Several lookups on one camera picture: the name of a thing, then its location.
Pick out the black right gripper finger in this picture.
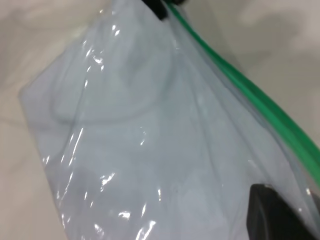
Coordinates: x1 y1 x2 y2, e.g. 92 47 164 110
245 183 320 240

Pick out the clear plastic zip bag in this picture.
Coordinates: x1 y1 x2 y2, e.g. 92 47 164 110
18 0 320 240

